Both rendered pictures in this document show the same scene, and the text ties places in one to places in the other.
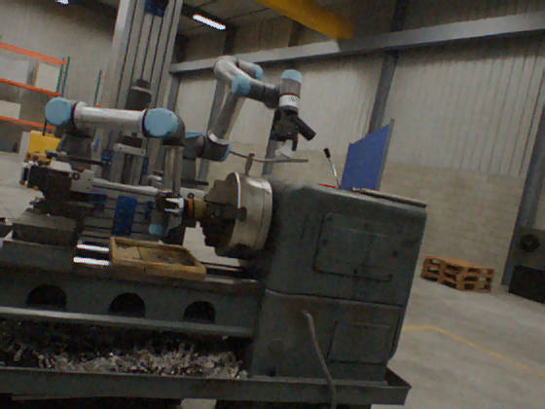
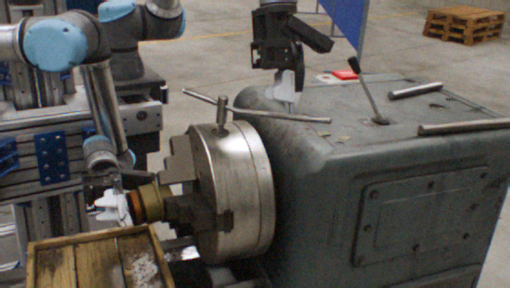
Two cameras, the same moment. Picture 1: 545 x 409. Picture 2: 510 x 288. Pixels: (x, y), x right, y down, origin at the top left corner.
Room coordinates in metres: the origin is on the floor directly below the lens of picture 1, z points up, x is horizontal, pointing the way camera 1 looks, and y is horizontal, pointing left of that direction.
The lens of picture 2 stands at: (0.84, 0.08, 1.65)
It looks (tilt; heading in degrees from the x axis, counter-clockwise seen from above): 25 degrees down; 357
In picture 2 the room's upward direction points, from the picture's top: 4 degrees clockwise
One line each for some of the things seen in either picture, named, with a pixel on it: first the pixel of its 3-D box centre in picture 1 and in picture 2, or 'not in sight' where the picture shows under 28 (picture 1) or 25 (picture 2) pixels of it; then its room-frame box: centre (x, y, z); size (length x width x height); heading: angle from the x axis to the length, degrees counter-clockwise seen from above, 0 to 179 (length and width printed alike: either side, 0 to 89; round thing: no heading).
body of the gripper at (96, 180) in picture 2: (168, 202); (103, 184); (1.80, 0.39, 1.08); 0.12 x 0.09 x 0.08; 21
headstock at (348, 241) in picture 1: (328, 237); (361, 172); (1.94, -0.25, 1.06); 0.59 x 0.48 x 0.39; 111
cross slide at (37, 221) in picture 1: (48, 222); not in sight; (1.57, 0.71, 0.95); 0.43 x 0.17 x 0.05; 21
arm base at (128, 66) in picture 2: (182, 166); (120, 58); (2.36, 0.47, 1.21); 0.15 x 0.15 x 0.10
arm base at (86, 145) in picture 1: (76, 144); not in sight; (2.12, 0.90, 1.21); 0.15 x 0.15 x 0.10
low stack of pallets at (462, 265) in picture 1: (457, 273); (464, 24); (9.07, -3.69, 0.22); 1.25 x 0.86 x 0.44; 131
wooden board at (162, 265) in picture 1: (154, 257); (100, 283); (1.69, 0.37, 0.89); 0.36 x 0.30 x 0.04; 21
